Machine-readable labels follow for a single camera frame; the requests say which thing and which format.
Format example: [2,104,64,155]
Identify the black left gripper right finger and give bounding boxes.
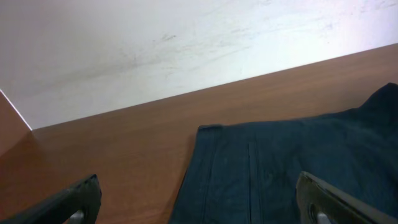
[295,172,397,224]

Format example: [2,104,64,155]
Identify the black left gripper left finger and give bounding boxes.
[1,174,102,224]

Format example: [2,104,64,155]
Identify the navy blue shorts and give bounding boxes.
[170,83,397,223]

